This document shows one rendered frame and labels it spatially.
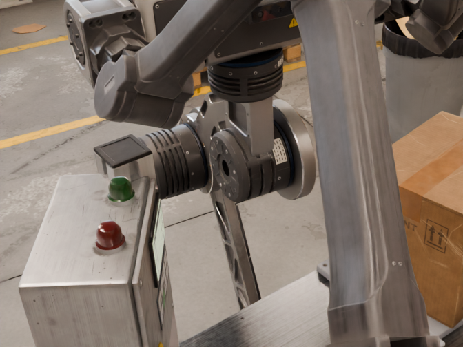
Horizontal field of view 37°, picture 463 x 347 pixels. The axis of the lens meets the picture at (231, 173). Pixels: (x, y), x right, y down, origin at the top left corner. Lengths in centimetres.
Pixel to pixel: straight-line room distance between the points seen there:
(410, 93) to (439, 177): 204
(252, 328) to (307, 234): 159
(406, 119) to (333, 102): 286
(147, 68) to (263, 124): 42
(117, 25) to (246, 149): 37
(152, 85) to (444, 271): 70
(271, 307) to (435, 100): 208
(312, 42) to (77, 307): 30
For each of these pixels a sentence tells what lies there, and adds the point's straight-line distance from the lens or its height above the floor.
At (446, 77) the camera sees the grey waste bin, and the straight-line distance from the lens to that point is 333.
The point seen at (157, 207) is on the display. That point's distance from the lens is 69.
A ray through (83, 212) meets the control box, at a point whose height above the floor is 148.
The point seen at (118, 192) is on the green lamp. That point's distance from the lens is 66.
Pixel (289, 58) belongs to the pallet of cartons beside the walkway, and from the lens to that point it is 447.
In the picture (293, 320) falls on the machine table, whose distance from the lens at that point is 144.
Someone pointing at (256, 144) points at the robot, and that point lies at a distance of 127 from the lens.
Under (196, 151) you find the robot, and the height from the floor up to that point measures 94.
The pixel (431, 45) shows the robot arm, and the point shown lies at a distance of 119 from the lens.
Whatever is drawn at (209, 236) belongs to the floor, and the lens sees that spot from 300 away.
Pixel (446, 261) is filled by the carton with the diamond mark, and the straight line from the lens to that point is 134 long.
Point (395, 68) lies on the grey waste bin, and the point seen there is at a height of 45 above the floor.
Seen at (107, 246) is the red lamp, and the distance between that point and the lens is 61.
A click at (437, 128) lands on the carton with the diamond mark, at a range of 151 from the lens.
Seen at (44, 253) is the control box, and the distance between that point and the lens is 63.
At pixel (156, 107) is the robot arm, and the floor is 143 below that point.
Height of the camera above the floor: 186
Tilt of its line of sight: 33 degrees down
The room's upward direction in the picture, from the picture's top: 4 degrees counter-clockwise
